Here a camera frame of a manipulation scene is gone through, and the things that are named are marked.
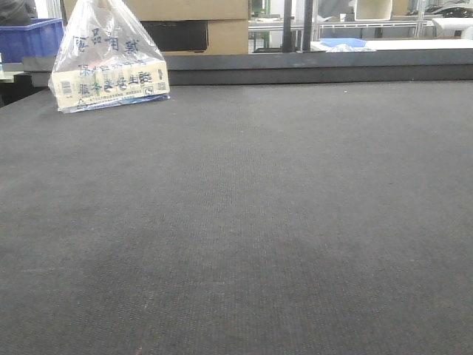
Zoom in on blue tray on white table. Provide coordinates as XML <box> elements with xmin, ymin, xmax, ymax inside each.
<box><xmin>321</xmin><ymin>38</ymin><xmax>367</xmax><ymax>49</ymax></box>

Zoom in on blue plastic crate far left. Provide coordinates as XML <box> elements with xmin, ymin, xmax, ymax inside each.
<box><xmin>1</xmin><ymin>18</ymin><xmax>64</xmax><ymax>63</ymax></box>

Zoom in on upper cardboard box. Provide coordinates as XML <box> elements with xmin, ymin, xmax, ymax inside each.
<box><xmin>61</xmin><ymin>0</ymin><xmax>250</xmax><ymax>22</ymax></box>

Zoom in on black vertical post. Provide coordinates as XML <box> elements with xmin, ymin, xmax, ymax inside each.
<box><xmin>282</xmin><ymin>0</ymin><xmax>293</xmax><ymax>53</ymax></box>

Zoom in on cream box inside bag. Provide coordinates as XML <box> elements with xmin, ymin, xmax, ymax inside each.
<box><xmin>50</xmin><ymin>61</ymin><xmax>170</xmax><ymax>113</ymax></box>

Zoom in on white plastic tub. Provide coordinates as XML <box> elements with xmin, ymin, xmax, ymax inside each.
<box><xmin>354</xmin><ymin>0</ymin><xmax>392</xmax><ymax>21</ymax></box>

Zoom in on white background table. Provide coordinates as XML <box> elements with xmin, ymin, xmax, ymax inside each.
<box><xmin>310</xmin><ymin>38</ymin><xmax>472</xmax><ymax>52</ymax></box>

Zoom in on clear printed plastic bag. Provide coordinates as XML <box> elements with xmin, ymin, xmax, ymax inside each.
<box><xmin>48</xmin><ymin>0</ymin><xmax>171</xmax><ymax>114</ymax></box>

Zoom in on lower cardboard box black panel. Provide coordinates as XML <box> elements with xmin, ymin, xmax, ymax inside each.
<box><xmin>139</xmin><ymin>18</ymin><xmax>250</xmax><ymax>56</ymax></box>

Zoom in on dark raised table ledge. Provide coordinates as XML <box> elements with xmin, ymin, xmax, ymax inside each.
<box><xmin>21</xmin><ymin>48</ymin><xmax>473</xmax><ymax>87</ymax></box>

